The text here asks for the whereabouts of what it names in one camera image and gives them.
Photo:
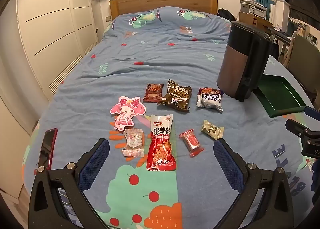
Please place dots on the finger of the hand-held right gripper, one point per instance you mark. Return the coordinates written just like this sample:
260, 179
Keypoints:
312, 111
296, 125

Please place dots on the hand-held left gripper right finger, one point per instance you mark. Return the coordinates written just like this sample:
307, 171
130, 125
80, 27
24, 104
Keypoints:
227, 165

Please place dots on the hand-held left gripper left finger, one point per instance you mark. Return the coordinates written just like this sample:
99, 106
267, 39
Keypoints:
93, 166

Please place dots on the green tray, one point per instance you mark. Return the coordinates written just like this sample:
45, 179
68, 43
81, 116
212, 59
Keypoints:
277, 93

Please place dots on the small beige snack packet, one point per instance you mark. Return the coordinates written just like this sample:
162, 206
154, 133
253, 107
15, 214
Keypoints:
212, 130

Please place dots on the small red candy packet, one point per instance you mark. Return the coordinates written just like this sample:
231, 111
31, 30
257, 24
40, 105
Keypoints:
192, 142

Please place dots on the small clear pink-striped packet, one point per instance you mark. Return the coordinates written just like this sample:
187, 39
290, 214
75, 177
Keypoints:
133, 142

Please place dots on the pink cartoon character packet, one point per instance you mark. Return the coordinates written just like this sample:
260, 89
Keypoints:
126, 111

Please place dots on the white snack packet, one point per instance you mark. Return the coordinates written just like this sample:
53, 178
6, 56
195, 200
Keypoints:
210, 100

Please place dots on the long red snack packet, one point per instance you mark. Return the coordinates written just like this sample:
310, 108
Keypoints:
161, 148

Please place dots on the brown snack packet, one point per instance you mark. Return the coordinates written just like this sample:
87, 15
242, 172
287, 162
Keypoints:
176, 96

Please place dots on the dark red snack packet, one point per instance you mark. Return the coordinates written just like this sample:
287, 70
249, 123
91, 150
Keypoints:
153, 93

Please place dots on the red phone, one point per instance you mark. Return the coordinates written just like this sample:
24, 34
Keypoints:
47, 148

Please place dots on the grey chair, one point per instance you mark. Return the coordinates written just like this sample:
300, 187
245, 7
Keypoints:
306, 51

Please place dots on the beige scarf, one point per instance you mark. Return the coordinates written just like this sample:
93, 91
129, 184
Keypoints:
288, 51

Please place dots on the navy bag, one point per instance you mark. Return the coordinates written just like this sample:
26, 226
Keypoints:
275, 48

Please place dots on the black brown suitcase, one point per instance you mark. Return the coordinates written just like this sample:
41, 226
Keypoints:
235, 68

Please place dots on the wooden cabinet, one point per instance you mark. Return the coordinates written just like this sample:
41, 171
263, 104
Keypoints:
250, 20

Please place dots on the white printer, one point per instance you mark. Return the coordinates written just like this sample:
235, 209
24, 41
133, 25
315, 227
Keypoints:
252, 7

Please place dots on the blue printed bed quilt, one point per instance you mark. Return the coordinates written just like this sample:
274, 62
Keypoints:
175, 56

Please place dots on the black backpack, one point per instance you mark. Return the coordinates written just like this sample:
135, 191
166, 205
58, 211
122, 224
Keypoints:
225, 14

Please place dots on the white wardrobe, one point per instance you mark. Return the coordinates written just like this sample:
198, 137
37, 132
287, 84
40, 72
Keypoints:
50, 18

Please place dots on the wooden headboard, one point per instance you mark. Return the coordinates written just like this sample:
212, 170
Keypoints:
140, 3

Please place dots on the wall outlet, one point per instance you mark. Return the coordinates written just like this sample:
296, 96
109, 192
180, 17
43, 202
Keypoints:
108, 18

